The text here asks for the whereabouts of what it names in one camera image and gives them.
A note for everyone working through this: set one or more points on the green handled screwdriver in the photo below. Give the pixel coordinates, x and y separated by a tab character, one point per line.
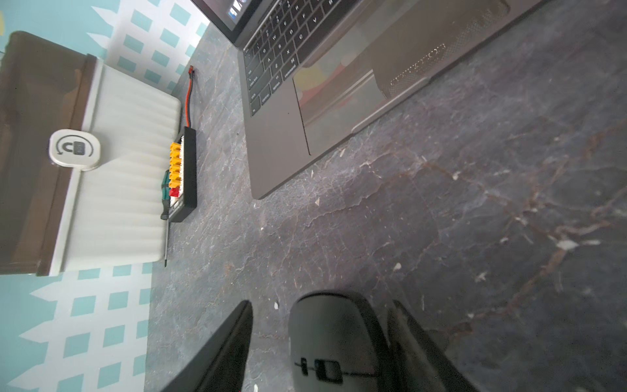
165	213

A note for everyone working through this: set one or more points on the black wireless mouse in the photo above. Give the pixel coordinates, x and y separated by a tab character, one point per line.
337	344

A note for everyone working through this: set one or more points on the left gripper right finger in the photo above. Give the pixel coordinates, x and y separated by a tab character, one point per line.
420	365

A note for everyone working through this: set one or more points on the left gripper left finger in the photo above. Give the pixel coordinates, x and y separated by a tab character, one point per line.
221	363

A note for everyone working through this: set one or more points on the black board yellow connectors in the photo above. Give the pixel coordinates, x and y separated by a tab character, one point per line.
183	175

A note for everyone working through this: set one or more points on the brown lid storage box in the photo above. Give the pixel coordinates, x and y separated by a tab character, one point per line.
84	154

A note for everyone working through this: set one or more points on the grey laptop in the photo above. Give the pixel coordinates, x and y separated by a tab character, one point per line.
315	72

